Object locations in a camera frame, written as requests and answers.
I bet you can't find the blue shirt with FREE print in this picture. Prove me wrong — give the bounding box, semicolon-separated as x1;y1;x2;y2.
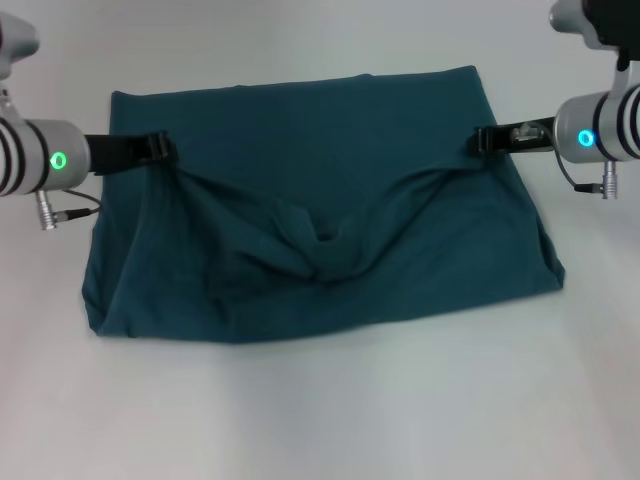
81;64;566;346

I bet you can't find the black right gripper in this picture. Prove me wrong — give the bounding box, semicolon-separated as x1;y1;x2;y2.
469;117;557;156

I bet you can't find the left gripper cable with plug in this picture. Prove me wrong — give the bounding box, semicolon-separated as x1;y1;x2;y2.
33;187;102;232

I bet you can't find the right gripper cable with plug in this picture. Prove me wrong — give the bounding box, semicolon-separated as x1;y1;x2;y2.
551;147;622;201

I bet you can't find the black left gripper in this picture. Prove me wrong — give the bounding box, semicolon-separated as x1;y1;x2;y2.
82;129;180;177

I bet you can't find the gripper cable with plug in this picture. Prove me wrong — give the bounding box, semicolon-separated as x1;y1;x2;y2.
33;187;102;232
551;147;622;201

